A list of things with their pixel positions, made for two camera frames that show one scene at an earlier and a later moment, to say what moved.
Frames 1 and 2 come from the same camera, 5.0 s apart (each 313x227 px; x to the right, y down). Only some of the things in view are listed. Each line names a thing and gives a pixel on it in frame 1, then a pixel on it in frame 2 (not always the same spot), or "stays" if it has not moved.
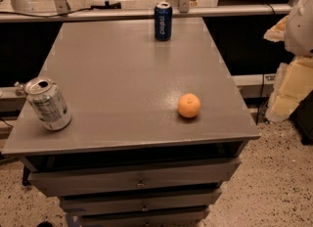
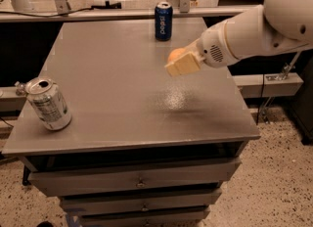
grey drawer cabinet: x=128 y=157 stays
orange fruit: x=189 y=105 to x=174 y=53
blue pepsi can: x=162 y=21 stays
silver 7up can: x=45 y=97 stays
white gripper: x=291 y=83 to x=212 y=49
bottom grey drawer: x=188 y=217 stays
